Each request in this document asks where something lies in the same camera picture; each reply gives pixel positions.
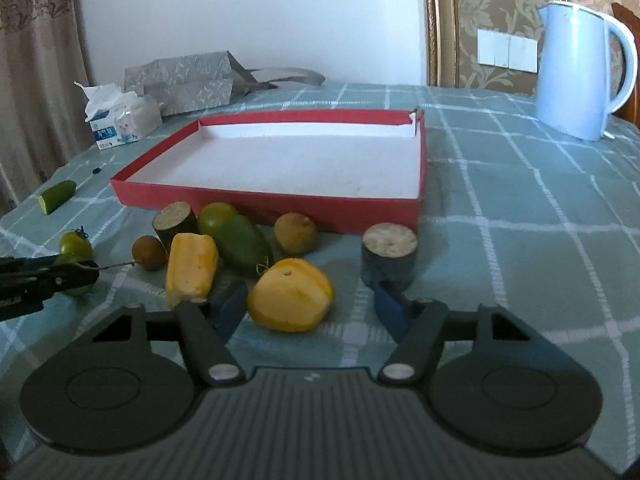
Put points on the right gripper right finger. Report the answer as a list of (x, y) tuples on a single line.
[(416, 327)]

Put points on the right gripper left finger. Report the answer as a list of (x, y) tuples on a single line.
[(205, 330)]

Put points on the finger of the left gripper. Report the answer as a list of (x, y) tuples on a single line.
[(26, 283)]

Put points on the green tomato with stem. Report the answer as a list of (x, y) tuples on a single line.
[(75, 246)]

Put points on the yellow pineapple chunk tall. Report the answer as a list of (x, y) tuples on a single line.
[(192, 265)]

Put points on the green cucumber piece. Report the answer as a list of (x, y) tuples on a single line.
[(56, 195), (244, 247)]

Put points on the yellow pineapple chunk round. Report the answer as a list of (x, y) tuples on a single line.
[(293, 296)]

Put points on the brown longan with twig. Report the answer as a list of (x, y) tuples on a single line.
[(147, 252)]

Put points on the brown kiwi-like round fruit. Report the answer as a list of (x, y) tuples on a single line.
[(296, 234)]

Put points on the green cucumber piece on table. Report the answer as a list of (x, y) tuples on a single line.
[(56, 195)]

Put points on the green checked tablecloth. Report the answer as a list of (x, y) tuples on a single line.
[(515, 213)]

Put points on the red shallow cardboard box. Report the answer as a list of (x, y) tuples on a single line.
[(345, 169)]

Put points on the white tissue pack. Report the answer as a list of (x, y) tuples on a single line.
[(119, 118)]

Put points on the beige curtain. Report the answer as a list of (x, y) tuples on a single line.
[(42, 112)]

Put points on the grey patterned gift bag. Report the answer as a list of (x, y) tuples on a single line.
[(200, 81)]

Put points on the light blue electric kettle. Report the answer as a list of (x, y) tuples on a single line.
[(573, 93)]

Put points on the white wall switch panel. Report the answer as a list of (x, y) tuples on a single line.
[(507, 51)]

